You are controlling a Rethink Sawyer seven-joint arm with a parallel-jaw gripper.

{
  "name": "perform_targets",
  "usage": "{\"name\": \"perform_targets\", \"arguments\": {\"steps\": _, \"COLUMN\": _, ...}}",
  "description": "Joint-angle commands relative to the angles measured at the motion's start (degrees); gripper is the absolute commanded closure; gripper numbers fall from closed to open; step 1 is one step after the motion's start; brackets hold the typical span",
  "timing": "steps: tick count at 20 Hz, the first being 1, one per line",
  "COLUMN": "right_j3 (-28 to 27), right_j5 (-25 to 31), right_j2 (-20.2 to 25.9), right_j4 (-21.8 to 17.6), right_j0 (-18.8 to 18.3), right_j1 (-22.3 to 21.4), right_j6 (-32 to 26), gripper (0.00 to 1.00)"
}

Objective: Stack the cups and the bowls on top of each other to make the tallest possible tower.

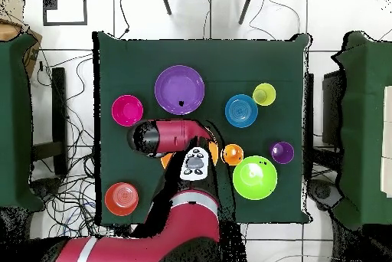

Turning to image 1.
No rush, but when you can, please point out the large yellow-orange bowl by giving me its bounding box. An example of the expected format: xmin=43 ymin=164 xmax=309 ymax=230
xmin=160 ymin=139 xmax=220 ymax=170

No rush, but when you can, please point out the purple bowl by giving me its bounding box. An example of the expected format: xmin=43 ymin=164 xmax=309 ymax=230
xmin=153 ymin=64 xmax=206 ymax=116

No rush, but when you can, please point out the orange cup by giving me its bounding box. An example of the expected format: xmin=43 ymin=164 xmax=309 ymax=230
xmin=220 ymin=143 xmax=245 ymax=167

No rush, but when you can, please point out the blue bowl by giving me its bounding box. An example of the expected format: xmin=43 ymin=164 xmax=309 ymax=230
xmin=224 ymin=93 xmax=259 ymax=129

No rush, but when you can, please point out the pink bowl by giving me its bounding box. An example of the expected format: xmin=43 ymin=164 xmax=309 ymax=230
xmin=110 ymin=93 xmax=145 ymax=128

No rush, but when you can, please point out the green bowl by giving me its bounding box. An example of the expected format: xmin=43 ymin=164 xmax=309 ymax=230
xmin=232 ymin=155 xmax=279 ymax=201

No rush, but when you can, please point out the yellow cup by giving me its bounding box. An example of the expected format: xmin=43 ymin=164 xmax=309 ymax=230
xmin=252 ymin=82 xmax=277 ymax=107

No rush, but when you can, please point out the purple cup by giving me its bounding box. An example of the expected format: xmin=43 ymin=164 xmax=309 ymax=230
xmin=269 ymin=141 xmax=296 ymax=165

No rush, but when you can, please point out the dark green tablecloth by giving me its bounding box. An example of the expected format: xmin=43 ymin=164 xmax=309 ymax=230
xmin=92 ymin=31 xmax=313 ymax=225

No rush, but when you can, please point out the red-orange bowl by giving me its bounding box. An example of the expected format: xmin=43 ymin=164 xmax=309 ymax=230
xmin=104 ymin=182 xmax=140 ymax=218

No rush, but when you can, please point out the black box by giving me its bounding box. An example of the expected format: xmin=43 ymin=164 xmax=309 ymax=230
xmin=321 ymin=70 xmax=345 ymax=147

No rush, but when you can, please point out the black floor beam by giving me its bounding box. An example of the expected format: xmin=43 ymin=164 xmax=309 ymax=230
xmin=31 ymin=67 xmax=69 ymax=177

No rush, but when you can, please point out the dark grey stand base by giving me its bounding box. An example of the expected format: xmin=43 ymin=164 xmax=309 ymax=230
xmin=30 ymin=176 xmax=64 ymax=197
xmin=307 ymin=178 xmax=344 ymax=212

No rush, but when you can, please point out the green side table cloth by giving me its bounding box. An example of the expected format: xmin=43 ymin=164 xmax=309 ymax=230
xmin=0 ymin=33 xmax=45 ymax=212
xmin=332 ymin=31 xmax=392 ymax=231

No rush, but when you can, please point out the cardboard box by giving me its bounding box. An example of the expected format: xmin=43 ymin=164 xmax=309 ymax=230
xmin=0 ymin=0 xmax=43 ymax=79

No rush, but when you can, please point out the tangle of black cables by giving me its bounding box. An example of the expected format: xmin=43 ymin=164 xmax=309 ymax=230
xmin=30 ymin=50 xmax=136 ymax=240

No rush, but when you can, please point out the black cable with plug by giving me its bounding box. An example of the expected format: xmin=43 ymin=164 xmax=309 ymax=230
xmin=113 ymin=0 xmax=131 ymax=40

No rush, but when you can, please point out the black camera tripod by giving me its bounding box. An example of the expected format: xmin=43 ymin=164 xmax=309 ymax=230
xmin=158 ymin=0 xmax=257 ymax=26

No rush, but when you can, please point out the thin black cable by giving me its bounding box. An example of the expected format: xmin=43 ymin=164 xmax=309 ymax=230
xmin=248 ymin=0 xmax=302 ymax=41

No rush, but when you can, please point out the black rectangular frame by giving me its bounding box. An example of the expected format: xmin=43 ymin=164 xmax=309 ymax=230
xmin=41 ymin=0 xmax=89 ymax=27

